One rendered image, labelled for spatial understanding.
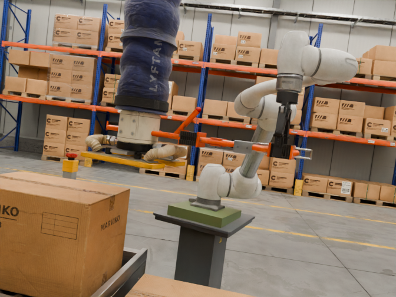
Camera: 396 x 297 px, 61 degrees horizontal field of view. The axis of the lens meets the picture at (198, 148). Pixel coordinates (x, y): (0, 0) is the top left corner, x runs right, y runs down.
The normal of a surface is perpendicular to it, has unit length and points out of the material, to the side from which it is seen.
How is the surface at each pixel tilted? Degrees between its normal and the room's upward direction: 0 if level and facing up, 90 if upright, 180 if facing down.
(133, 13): 95
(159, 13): 91
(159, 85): 75
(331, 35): 90
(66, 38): 90
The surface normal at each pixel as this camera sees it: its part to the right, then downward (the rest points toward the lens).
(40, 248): -0.18, 0.03
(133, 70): -0.25, -0.21
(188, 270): -0.43, 0.00
